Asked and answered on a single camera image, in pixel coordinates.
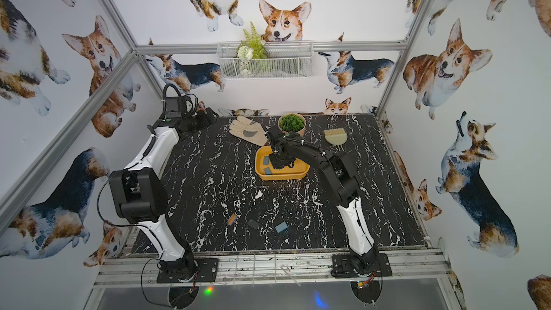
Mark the pink pot green plant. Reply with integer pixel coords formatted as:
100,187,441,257
278,113,306,137

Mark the aluminium front rail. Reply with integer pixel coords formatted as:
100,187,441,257
93,250,451,288

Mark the white wire wall basket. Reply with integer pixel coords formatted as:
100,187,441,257
216,42,314,80

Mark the artificial fern and flower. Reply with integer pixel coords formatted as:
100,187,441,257
237,22,269,77

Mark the beige work glove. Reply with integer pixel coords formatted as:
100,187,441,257
229,116,268,147

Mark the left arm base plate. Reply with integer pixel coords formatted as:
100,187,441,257
156,258,220,284

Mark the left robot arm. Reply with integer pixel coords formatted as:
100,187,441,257
106,108,219,284

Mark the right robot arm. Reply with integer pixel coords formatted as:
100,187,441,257
265,126,380,276

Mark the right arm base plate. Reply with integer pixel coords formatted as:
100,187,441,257
330,253,393,279

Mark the yellow storage box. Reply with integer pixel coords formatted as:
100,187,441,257
255,146,310,181

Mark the black eraser lower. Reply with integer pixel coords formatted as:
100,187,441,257
248,219,261,231

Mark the orange white eraser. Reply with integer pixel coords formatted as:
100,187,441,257
228,214,238,225

